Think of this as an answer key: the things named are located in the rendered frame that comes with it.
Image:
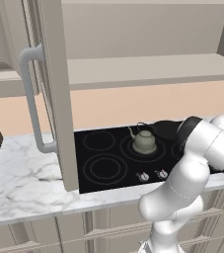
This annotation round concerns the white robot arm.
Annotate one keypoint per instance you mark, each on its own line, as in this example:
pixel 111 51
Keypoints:
pixel 189 184

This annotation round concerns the black pan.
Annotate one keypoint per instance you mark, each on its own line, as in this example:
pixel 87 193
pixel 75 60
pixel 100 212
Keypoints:
pixel 166 130

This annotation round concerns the beige open cabinet door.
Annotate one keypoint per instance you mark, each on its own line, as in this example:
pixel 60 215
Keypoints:
pixel 59 99

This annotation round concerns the beige closed cabinet door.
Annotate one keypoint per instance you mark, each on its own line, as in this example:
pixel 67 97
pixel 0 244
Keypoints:
pixel 1 39

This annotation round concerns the black glass hob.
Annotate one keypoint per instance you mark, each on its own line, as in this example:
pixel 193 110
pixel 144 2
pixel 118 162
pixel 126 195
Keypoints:
pixel 103 154

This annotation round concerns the grey-green kettle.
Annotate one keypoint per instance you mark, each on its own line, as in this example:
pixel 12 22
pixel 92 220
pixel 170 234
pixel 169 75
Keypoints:
pixel 144 141

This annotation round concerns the silver hob knob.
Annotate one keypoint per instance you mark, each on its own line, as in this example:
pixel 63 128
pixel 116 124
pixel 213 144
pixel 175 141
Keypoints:
pixel 162 174
pixel 143 177

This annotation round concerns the beige drawer front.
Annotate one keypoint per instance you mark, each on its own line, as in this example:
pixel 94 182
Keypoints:
pixel 34 232
pixel 220 204
pixel 123 217

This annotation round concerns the beige open wall cabinet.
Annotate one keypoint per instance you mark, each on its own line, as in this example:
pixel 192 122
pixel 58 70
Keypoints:
pixel 143 36

